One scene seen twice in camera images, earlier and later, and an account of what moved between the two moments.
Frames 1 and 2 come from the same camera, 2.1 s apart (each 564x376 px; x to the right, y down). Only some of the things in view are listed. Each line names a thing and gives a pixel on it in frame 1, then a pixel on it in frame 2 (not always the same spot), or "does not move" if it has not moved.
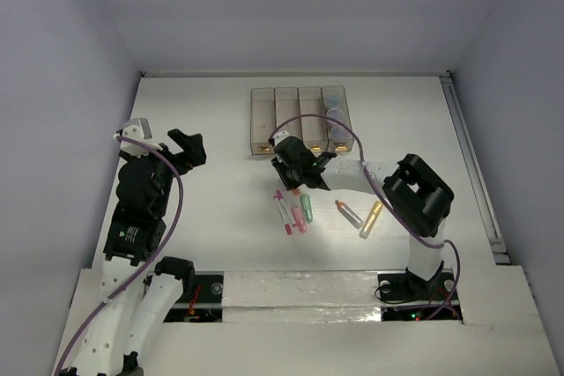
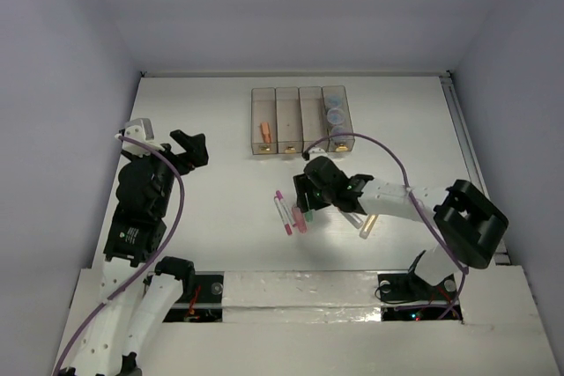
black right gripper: [281, 167] to [303, 186]
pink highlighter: [298, 214] does not move
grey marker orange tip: [356, 221] does not move
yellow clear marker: [370, 219] does not move
